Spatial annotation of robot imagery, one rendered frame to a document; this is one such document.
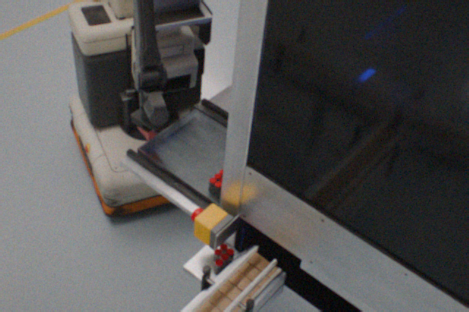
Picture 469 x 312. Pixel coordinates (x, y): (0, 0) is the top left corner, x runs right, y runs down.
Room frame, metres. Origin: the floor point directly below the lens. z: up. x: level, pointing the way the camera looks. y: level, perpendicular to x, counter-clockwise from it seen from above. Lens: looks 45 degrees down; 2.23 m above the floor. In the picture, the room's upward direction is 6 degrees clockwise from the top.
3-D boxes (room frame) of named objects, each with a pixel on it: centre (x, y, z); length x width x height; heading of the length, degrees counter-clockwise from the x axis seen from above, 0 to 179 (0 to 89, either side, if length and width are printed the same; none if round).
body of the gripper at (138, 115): (1.37, 0.25, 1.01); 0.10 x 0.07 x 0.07; 55
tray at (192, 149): (1.32, 0.07, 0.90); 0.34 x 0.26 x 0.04; 54
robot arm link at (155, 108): (1.34, 0.23, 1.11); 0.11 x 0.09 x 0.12; 26
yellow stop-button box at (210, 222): (0.99, 0.03, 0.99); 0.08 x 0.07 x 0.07; 54
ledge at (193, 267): (0.95, 0.00, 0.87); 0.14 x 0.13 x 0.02; 54
